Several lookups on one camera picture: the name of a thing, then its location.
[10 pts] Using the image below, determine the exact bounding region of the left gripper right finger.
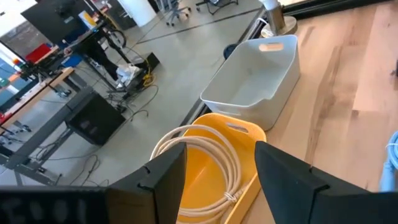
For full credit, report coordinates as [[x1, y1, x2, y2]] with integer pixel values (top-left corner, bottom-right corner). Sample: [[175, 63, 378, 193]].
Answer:
[[254, 141, 398, 224]]

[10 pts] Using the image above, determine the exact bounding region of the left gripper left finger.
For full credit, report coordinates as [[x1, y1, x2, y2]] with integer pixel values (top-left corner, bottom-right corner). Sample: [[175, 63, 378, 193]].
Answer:
[[105, 141, 188, 224]]

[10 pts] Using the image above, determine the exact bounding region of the beige cable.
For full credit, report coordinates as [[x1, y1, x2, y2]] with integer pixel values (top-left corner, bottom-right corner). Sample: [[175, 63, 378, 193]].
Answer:
[[150, 124, 249, 224]]

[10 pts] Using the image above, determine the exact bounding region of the blue cable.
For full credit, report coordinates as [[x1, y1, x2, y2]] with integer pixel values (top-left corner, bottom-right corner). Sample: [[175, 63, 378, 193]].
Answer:
[[378, 130, 398, 193]]

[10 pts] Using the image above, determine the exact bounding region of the orange plastic bin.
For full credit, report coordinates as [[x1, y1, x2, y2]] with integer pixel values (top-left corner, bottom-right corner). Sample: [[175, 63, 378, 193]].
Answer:
[[176, 112, 267, 224]]

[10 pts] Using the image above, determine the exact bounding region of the black floor box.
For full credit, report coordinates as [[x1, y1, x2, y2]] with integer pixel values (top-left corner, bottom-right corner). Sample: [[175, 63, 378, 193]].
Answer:
[[64, 91, 127, 146]]

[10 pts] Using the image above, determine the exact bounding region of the white plastic bag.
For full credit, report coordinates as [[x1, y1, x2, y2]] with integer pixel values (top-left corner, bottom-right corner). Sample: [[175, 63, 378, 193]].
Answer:
[[116, 63, 141, 89]]

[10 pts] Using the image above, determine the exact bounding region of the light grey plastic bin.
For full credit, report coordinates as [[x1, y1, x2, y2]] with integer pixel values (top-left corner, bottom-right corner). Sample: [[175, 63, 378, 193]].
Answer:
[[200, 34, 301, 131]]

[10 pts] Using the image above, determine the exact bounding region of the black power box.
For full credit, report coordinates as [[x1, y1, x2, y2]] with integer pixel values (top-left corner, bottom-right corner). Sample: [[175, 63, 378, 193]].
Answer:
[[133, 52, 161, 72]]

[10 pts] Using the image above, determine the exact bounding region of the wooden desk top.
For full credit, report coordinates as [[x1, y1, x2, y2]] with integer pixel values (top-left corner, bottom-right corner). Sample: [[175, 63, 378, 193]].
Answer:
[[0, 67, 75, 134]]

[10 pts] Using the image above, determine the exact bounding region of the white pillar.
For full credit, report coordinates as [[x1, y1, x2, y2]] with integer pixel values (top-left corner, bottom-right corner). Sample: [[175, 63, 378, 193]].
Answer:
[[117, 0, 157, 28]]

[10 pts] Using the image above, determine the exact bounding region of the grey office chair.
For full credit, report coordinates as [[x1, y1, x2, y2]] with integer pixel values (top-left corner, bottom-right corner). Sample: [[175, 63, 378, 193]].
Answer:
[[164, 0, 191, 27]]

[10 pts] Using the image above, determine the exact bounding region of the red box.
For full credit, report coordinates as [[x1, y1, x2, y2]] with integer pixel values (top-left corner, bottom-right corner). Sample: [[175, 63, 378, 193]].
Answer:
[[24, 42, 53, 64]]

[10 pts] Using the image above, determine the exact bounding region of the white bulb on metal base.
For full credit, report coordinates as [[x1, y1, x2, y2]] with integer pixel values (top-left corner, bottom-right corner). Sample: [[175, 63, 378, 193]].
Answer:
[[260, 0, 299, 39]]

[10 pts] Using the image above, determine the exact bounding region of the black chair base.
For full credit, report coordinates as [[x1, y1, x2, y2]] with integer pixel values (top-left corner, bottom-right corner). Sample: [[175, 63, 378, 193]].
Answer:
[[195, 0, 239, 16]]

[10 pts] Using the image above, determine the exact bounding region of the black monitor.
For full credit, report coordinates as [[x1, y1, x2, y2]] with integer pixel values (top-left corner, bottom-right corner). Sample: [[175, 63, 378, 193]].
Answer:
[[21, 0, 90, 44]]

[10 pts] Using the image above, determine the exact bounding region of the yellow floor cable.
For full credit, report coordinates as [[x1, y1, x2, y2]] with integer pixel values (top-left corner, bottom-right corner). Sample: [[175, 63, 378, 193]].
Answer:
[[141, 67, 156, 88]]

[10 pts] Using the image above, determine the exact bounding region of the grey desk frame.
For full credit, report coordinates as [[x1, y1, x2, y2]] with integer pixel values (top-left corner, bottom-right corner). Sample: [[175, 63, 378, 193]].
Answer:
[[0, 86, 94, 187]]

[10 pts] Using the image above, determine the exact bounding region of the black frame clamp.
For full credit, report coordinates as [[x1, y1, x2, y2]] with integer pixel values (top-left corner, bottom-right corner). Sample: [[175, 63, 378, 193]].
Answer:
[[223, 43, 239, 60]]

